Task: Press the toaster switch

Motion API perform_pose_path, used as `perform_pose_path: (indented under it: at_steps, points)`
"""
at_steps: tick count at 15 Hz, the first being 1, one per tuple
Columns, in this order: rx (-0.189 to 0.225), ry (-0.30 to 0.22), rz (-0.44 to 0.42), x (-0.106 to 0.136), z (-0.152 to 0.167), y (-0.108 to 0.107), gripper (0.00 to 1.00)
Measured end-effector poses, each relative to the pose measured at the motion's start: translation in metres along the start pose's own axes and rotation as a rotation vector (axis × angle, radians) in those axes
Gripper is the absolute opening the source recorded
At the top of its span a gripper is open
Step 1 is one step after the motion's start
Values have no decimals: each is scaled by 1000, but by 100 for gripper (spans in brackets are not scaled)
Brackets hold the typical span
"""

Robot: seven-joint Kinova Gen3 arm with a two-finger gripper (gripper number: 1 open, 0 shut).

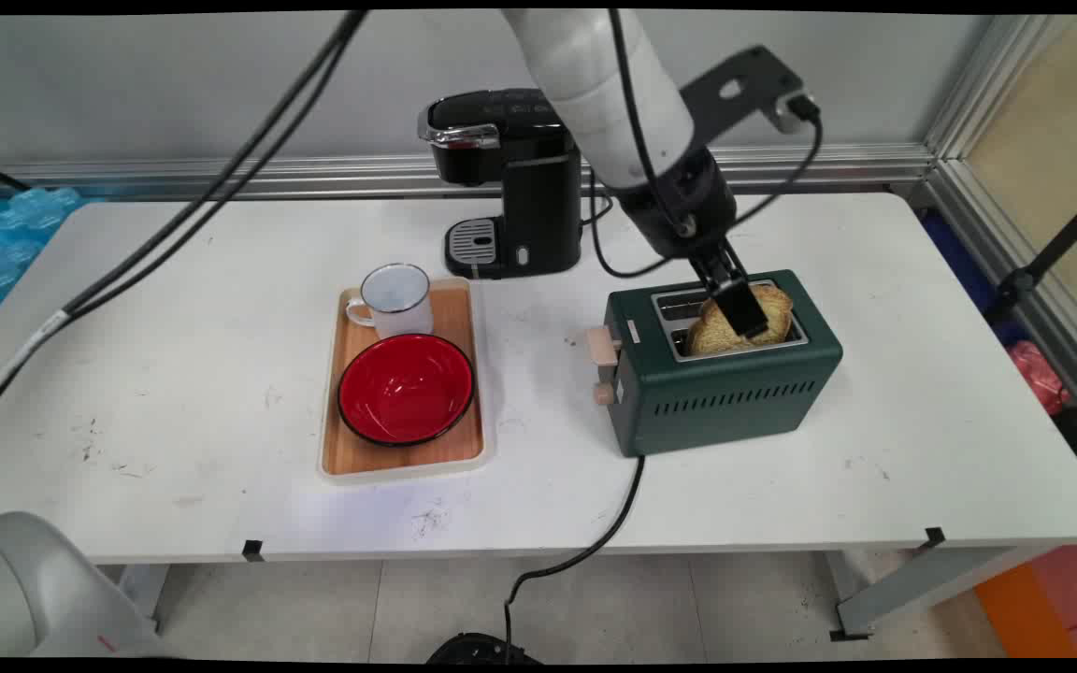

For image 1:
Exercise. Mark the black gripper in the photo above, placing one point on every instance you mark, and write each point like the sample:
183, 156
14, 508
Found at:
683, 206

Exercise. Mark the toasted bread slice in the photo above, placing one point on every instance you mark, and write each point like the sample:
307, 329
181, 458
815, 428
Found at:
711, 332

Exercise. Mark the dark green toaster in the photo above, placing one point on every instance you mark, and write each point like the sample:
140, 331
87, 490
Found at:
725, 402

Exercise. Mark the beige toaster lever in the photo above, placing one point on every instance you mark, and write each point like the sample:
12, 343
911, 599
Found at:
604, 348

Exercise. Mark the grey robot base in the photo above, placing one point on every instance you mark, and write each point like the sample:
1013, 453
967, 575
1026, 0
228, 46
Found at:
34, 589

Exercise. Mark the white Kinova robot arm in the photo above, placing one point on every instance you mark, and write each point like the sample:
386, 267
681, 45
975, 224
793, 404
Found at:
585, 84

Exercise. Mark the beige toaster knob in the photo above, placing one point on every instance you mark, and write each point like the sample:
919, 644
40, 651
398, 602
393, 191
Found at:
604, 393

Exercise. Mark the black coffee machine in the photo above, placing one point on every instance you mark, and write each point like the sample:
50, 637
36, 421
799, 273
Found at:
529, 178

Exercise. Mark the black table edge clip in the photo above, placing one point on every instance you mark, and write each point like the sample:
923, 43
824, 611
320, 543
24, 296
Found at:
252, 551
934, 537

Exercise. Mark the white enamel mug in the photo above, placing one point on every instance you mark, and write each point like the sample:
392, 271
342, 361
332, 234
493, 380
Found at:
398, 304

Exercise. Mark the red plastic bag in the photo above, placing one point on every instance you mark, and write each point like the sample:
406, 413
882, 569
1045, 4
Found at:
1039, 374

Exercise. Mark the red bowl with black rim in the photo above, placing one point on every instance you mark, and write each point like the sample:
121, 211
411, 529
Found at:
406, 388

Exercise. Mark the black tripod stand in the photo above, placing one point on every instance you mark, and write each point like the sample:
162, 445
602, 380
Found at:
1053, 248

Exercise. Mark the grey table leg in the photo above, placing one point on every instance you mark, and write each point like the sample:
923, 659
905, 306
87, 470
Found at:
922, 584

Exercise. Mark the wooden tray with white rim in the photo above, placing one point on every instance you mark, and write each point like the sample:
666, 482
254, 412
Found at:
356, 453

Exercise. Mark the black round floor object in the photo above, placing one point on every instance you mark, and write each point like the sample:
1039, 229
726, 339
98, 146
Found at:
478, 650

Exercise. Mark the blue bubble wrap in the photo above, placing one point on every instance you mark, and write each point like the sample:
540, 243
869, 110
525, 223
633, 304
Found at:
20, 229

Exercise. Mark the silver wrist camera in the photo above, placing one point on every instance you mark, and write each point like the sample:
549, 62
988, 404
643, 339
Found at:
798, 107

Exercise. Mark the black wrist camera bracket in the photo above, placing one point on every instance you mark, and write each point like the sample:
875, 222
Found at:
753, 79

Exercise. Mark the aluminium frame post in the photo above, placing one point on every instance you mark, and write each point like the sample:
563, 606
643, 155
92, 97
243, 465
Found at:
978, 159

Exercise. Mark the aluminium frame rail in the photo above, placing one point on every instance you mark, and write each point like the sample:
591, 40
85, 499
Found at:
314, 173

